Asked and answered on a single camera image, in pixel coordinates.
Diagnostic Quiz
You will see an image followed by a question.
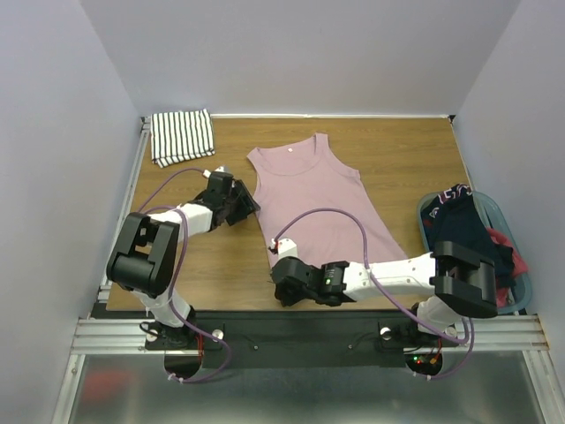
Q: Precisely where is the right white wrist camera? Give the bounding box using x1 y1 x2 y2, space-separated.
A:
268 238 298 261

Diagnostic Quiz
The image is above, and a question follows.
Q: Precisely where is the aluminium frame rail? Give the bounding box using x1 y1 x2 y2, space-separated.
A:
72 315 549 355

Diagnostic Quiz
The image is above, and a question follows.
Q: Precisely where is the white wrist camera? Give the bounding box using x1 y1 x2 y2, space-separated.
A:
202 165 230 178
268 238 298 261

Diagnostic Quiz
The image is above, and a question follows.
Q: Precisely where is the pink tank top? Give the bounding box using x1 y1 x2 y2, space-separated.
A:
247 133 407 267

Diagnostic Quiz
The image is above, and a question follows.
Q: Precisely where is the navy patterned garment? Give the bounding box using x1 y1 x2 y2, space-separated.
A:
420 184 500 268

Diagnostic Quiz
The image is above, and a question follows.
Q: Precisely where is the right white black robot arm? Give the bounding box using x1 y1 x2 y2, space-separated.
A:
268 238 498 345

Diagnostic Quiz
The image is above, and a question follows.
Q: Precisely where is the teal laundry basket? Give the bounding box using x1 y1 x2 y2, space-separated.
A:
417 189 532 314

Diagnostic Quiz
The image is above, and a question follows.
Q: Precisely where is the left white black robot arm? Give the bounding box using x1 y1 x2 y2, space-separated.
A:
106 170 260 350

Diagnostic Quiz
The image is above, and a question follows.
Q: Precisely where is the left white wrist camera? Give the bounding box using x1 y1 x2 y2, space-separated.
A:
202 165 230 178

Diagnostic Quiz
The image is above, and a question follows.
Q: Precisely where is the black white striped tank top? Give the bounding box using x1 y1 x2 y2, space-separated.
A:
150 109 215 168

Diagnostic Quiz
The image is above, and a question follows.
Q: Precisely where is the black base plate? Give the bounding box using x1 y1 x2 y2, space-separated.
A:
139 310 449 376

